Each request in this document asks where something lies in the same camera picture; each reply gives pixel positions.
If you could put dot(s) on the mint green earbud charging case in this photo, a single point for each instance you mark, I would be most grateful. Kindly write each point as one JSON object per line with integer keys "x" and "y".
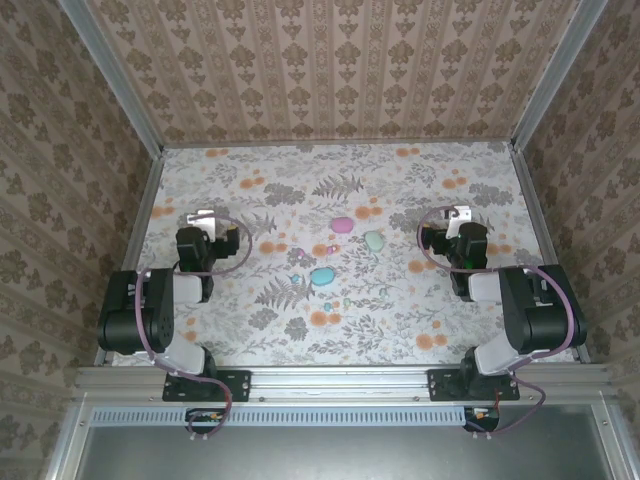
{"x": 374, "y": 240}

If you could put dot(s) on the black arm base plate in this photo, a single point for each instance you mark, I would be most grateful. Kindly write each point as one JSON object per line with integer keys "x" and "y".
{"x": 440, "y": 385}
{"x": 240, "y": 385}

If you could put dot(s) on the blue earbud charging case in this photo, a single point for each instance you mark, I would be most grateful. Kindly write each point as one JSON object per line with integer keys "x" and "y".
{"x": 322, "y": 278}

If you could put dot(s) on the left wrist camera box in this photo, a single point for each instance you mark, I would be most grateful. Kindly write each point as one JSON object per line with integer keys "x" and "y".
{"x": 202, "y": 220}

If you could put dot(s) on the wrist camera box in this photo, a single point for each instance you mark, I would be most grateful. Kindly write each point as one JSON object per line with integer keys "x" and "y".
{"x": 202, "y": 220}
{"x": 460, "y": 215}

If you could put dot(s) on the small black connector box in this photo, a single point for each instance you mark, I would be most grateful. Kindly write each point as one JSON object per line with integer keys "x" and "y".
{"x": 482, "y": 422}
{"x": 205, "y": 422}

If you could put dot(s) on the floral patterned table cloth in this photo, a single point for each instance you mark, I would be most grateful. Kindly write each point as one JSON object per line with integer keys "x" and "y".
{"x": 350, "y": 345}

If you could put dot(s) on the grey sheet metal tray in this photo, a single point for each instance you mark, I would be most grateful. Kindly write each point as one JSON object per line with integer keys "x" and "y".
{"x": 350, "y": 455}

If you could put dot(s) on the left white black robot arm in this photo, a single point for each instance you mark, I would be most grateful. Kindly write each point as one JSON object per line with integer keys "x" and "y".
{"x": 150, "y": 310}

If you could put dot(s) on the aluminium frame post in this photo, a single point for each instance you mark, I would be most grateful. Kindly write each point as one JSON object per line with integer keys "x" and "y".
{"x": 552, "y": 75}
{"x": 117, "y": 80}

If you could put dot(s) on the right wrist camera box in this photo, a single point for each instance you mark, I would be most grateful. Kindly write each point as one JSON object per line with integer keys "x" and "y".
{"x": 460, "y": 215}

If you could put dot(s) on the long aluminium mounting rail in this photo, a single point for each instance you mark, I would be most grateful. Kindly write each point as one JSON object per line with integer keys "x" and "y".
{"x": 340, "y": 382}

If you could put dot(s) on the pink earbud charging case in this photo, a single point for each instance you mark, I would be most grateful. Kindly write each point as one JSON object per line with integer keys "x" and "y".
{"x": 342, "y": 224}

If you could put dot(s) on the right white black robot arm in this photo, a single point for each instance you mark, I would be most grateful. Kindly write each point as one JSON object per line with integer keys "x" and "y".
{"x": 540, "y": 320}

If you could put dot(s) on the aluminium table side rail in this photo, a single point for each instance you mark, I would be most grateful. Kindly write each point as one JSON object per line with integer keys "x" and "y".
{"x": 146, "y": 200}
{"x": 536, "y": 210}

